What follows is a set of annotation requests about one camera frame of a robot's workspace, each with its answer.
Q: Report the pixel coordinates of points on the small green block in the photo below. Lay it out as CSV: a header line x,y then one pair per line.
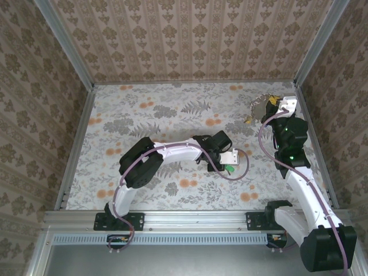
x,y
229,169

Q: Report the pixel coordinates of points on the brass key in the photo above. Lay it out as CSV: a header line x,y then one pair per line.
x,y
247,120

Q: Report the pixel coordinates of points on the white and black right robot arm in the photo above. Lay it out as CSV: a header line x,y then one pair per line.
x,y
304,189

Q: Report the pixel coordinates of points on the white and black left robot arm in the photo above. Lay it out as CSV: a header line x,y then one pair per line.
x,y
178,151

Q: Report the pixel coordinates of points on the grey metal panel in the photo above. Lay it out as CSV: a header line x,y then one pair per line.
x,y
187,261

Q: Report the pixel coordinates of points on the aluminium table side rail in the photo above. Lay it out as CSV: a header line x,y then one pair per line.
x,y
314,138
75,143

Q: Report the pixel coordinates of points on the aluminium mounting rail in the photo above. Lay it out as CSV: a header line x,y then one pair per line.
x,y
195,220

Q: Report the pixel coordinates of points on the aluminium table rear rail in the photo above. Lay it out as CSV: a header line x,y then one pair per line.
x,y
195,82

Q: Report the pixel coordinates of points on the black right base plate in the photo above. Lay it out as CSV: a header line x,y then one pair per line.
x,y
254,220

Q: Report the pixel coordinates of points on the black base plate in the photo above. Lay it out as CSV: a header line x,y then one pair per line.
x,y
254,220
138,220

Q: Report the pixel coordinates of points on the aluminium corner post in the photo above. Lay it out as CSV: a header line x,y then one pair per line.
x,y
66,46
319,43

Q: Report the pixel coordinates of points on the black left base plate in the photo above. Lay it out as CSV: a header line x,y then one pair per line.
x,y
138,220

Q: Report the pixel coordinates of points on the aluminium frame strut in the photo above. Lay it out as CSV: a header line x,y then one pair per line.
x,y
38,256
358,268

